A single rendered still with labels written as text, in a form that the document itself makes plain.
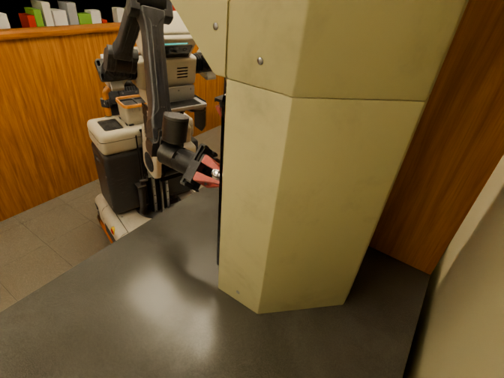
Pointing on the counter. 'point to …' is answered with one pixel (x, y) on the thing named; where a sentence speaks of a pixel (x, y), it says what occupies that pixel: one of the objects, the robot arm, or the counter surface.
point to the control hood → (208, 29)
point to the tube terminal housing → (319, 137)
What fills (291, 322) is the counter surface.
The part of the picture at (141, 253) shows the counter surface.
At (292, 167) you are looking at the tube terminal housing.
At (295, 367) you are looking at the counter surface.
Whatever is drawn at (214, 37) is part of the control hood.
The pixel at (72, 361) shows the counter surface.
